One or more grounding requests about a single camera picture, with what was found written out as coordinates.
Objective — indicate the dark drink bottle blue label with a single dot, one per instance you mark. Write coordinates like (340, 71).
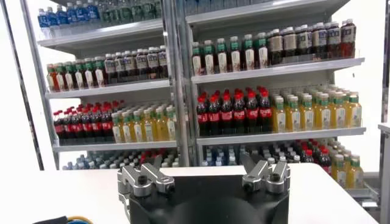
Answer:
(120, 68)
(319, 41)
(163, 62)
(141, 64)
(334, 39)
(110, 69)
(304, 43)
(130, 66)
(153, 63)

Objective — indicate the dark slanted window post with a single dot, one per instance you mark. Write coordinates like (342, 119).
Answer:
(23, 91)

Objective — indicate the yellow juice bottle green cap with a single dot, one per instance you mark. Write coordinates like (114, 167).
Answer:
(293, 116)
(338, 112)
(279, 117)
(354, 173)
(160, 125)
(127, 129)
(353, 111)
(171, 124)
(338, 172)
(308, 115)
(138, 128)
(323, 114)
(117, 130)
(149, 126)

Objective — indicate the white metal bottle shelf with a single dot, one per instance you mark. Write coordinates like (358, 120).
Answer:
(274, 71)
(106, 89)

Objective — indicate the reddish tea bottle white label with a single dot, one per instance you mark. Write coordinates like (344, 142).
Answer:
(51, 79)

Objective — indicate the dark drink bottle beige label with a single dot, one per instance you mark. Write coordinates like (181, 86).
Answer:
(276, 47)
(290, 45)

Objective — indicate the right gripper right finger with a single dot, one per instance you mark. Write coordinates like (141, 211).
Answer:
(262, 175)

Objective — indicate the cola bottle red cap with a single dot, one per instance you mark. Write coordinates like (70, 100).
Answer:
(252, 114)
(88, 125)
(97, 124)
(78, 127)
(324, 161)
(68, 128)
(202, 118)
(239, 115)
(107, 124)
(265, 113)
(214, 117)
(58, 129)
(227, 116)
(307, 156)

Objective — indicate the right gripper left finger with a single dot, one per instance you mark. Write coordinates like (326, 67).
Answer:
(143, 179)

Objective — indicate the red drink bottle white cap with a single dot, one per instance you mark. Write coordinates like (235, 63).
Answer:
(348, 38)

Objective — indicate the white metal frame table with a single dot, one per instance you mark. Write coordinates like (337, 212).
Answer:
(384, 170)

